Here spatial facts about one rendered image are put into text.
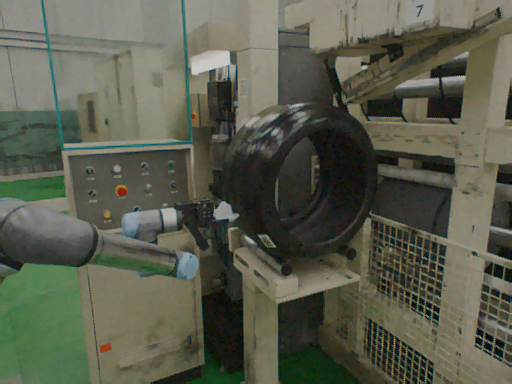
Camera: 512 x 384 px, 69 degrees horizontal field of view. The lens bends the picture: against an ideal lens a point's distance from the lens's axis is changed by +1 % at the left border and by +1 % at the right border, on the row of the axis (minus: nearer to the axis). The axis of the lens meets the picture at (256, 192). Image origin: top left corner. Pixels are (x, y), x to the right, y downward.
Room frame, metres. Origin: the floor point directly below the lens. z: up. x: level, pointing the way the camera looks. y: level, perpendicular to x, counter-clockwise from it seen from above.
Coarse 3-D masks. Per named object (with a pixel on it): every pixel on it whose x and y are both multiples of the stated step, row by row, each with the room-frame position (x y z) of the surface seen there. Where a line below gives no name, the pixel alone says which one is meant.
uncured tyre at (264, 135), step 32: (256, 128) 1.21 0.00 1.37; (288, 128) 1.15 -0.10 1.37; (320, 128) 1.19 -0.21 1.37; (352, 128) 1.25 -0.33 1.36; (224, 160) 1.29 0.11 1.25; (256, 160) 1.12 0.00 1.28; (320, 160) 1.54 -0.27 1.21; (352, 160) 1.46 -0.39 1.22; (224, 192) 1.26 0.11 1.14; (256, 192) 1.10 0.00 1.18; (320, 192) 1.52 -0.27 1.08; (352, 192) 1.44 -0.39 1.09; (256, 224) 1.12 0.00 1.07; (288, 224) 1.45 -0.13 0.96; (320, 224) 1.46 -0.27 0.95; (352, 224) 1.26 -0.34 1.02; (288, 256) 1.17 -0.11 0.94; (320, 256) 1.21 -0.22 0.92
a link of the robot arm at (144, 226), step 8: (128, 216) 1.01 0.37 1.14; (136, 216) 1.02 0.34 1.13; (144, 216) 1.03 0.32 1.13; (152, 216) 1.03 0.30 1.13; (160, 216) 1.04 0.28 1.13; (128, 224) 1.00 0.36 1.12; (136, 224) 1.00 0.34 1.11; (144, 224) 1.01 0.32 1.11; (152, 224) 1.02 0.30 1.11; (160, 224) 1.03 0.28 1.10; (128, 232) 0.99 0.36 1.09; (136, 232) 1.00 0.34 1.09; (144, 232) 1.01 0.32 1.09; (152, 232) 1.02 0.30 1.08; (160, 232) 1.04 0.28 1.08; (144, 240) 1.01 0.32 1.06; (152, 240) 1.02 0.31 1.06
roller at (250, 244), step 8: (240, 240) 1.43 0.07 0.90; (248, 240) 1.38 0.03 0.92; (248, 248) 1.37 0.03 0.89; (256, 248) 1.31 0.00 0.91; (264, 248) 1.28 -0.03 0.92; (264, 256) 1.25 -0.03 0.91; (272, 256) 1.22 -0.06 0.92; (272, 264) 1.19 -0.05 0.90; (280, 264) 1.16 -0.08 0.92; (288, 264) 1.15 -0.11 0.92; (280, 272) 1.15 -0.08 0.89; (288, 272) 1.15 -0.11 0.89
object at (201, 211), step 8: (192, 200) 1.13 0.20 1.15; (200, 200) 1.14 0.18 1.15; (208, 200) 1.14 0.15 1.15; (176, 208) 1.09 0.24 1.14; (184, 208) 1.08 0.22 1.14; (192, 208) 1.09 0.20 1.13; (200, 208) 1.09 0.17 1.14; (208, 208) 1.11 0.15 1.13; (184, 216) 1.11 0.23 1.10; (192, 216) 1.10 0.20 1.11; (200, 216) 1.09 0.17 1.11; (208, 216) 1.11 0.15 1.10; (200, 224) 1.09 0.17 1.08
